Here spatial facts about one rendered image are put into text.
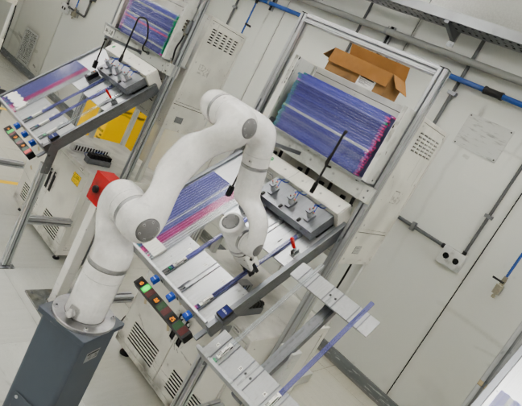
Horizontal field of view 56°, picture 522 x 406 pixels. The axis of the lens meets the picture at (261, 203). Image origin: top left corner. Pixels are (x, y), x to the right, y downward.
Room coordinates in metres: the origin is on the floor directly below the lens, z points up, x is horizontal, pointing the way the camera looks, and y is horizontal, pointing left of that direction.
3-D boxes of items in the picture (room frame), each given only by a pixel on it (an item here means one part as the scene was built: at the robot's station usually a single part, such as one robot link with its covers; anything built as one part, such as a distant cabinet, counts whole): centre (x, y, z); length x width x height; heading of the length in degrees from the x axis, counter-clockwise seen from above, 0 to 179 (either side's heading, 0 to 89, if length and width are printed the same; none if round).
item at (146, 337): (2.27, -0.14, 0.31); 0.70 x 0.65 x 0.62; 54
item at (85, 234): (2.32, 0.72, 0.39); 0.24 x 0.24 x 0.78; 54
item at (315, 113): (2.14, -0.11, 1.52); 0.51 x 0.13 x 0.27; 54
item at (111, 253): (1.32, 0.33, 1.00); 0.19 x 0.12 x 0.24; 48
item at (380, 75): (2.45, -0.20, 1.82); 0.68 x 0.30 x 0.20; 54
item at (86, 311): (1.30, 0.31, 0.79); 0.19 x 0.19 x 0.18
